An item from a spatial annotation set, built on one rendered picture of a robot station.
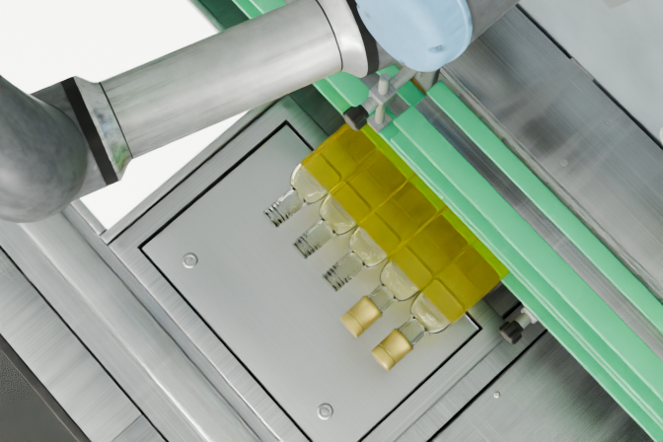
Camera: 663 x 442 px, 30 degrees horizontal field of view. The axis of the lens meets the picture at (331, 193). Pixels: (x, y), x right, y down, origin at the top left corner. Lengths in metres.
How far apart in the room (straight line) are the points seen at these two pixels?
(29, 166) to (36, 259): 0.70
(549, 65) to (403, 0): 0.44
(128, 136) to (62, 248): 0.56
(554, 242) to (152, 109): 0.53
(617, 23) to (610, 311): 0.34
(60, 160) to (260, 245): 0.65
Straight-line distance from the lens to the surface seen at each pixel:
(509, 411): 1.76
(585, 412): 1.77
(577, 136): 1.52
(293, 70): 1.26
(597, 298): 1.49
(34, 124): 1.12
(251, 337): 1.72
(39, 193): 1.14
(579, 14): 1.46
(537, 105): 1.52
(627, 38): 1.42
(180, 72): 1.24
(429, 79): 1.57
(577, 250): 1.50
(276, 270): 1.73
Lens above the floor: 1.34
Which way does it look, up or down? 10 degrees down
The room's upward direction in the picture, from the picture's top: 131 degrees counter-clockwise
